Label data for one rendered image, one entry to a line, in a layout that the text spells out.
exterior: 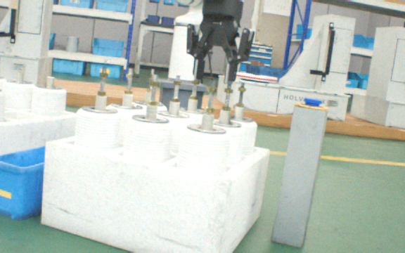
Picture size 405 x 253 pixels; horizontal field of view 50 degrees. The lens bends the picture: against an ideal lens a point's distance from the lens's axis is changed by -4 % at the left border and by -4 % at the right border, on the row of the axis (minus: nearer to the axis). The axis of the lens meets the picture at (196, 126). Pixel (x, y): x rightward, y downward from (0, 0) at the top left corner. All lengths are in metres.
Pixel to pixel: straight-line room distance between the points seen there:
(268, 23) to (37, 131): 6.34
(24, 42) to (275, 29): 5.03
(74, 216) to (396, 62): 2.88
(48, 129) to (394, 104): 2.68
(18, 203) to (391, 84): 2.91
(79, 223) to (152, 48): 8.37
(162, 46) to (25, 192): 8.34
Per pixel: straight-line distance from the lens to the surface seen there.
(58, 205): 0.97
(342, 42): 3.27
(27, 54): 3.00
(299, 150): 1.00
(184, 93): 1.37
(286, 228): 1.04
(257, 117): 2.94
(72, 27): 9.29
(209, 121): 0.86
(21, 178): 0.99
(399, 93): 3.53
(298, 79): 3.26
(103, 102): 0.95
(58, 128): 1.26
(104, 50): 5.53
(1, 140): 1.11
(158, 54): 9.24
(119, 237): 0.91
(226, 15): 0.83
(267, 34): 7.33
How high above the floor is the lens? 0.39
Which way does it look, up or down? 9 degrees down
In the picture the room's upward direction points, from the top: 7 degrees clockwise
